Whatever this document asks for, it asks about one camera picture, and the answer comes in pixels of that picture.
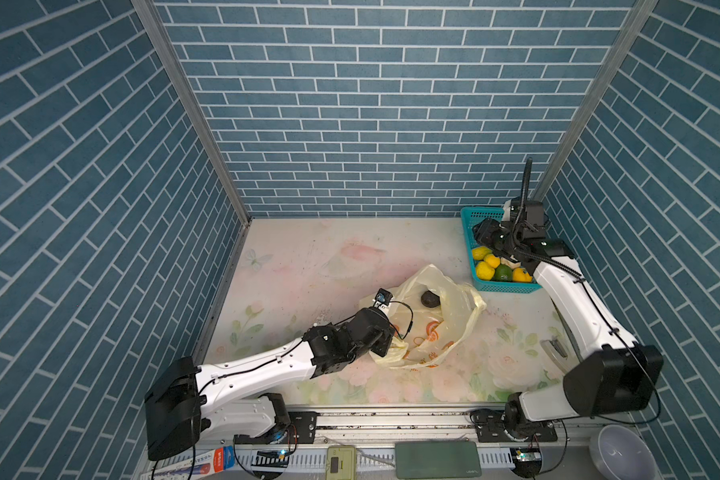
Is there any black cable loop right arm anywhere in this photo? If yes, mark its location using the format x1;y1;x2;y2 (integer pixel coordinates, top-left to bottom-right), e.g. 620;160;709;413
515;157;535;230

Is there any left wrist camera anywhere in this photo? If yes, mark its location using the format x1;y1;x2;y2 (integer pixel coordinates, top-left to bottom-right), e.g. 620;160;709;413
373;288;393;309

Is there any aluminium corner post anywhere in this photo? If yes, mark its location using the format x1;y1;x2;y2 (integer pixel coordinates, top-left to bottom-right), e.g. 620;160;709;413
132;0;251;228
532;0;658;201

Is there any small orange toy fruit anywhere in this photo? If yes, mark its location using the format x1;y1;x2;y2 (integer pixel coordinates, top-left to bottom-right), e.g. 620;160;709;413
512;267;533;283

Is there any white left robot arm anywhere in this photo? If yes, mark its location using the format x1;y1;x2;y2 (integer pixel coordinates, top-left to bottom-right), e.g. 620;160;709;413
144;305;397;461

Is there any teal perforated plastic basket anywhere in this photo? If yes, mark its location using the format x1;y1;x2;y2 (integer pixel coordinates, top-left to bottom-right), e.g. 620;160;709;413
460;206;541;294

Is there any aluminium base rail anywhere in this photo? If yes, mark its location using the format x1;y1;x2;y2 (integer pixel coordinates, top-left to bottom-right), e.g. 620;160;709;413
289;403;608;446

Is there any small yellow-green timer box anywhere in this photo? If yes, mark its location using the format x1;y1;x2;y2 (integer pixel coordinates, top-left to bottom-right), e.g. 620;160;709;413
326;445;357;480

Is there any yellow lemon toy fruit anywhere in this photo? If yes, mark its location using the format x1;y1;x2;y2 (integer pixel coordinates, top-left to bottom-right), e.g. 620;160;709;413
475;261;495;281

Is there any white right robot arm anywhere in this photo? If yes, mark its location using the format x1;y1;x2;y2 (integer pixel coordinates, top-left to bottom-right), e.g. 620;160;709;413
461;197;664;441

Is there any aluminium corner post left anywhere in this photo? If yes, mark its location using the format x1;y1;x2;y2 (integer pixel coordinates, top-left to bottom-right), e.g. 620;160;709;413
132;0;251;228

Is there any yellow green mango toy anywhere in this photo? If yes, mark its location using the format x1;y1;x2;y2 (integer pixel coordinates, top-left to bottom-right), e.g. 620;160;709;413
471;246;492;261

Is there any yellow printed plastic bag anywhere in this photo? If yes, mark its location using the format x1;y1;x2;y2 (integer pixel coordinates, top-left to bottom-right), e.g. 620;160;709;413
371;264;486;370

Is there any green lime toy fruit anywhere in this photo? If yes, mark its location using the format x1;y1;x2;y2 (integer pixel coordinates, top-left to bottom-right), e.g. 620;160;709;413
492;264;513;282

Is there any white bowl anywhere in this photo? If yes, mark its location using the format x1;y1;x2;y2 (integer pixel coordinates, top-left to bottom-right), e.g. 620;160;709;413
589;424;658;480

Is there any red white blue box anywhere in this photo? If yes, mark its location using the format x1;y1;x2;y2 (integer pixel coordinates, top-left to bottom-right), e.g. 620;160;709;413
145;446;237;480

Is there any aluminium corner post right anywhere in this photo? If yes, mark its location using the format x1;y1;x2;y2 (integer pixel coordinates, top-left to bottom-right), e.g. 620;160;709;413
532;0;658;201

